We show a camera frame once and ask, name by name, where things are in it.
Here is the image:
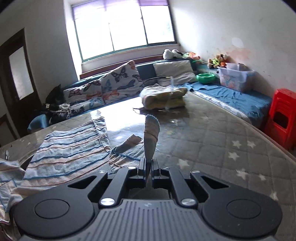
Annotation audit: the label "butterfly print pillow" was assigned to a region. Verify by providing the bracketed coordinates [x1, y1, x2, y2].
[99, 60, 144, 104]

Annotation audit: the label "colourful plush toy by wall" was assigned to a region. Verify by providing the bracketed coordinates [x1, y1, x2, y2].
[207, 54, 228, 69]

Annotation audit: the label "blue cushioned window bench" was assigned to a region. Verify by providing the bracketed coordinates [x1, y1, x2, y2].
[28, 60, 272, 133]

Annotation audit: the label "orange green plush toys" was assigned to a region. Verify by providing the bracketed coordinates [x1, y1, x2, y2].
[183, 52, 201, 61]

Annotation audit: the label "dark wooden door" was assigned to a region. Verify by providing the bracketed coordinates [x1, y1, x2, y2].
[1, 29, 42, 137]

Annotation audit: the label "folded yellow blanket bundle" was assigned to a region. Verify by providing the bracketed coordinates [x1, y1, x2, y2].
[139, 85, 188, 110]

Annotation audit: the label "clear plastic storage box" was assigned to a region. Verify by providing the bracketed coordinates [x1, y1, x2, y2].
[218, 67, 255, 92]

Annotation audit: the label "green plastic bowl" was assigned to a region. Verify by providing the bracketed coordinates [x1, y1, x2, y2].
[196, 73, 216, 84]

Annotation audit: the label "white plush toy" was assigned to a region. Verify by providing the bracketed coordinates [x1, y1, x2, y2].
[163, 49, 183, 60]

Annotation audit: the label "black bag on bench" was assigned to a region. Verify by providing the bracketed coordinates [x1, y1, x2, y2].
[42, 85, 65, 111]

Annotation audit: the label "grey plain pillow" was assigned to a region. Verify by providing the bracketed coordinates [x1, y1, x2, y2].
[153, 60, 197, 86]

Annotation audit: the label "large window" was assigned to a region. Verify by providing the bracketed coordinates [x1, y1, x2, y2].
[71, 0, 176, 62]

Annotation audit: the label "red plastic stool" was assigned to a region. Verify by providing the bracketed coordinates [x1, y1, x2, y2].
[264, 88, 296, 150]

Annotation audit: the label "butterfly print bolster cushion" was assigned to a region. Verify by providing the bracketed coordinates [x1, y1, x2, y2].
[63, 80, 105, 117]

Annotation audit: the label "blue striped knit sweater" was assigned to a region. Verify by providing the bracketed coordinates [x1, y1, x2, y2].
[1, 115, 160, 224]

